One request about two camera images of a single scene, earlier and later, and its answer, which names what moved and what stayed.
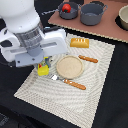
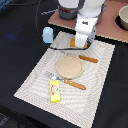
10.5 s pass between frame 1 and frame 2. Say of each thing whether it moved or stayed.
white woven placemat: stayed
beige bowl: stayed
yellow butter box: moved
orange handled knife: stayed
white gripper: moved
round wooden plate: stayed
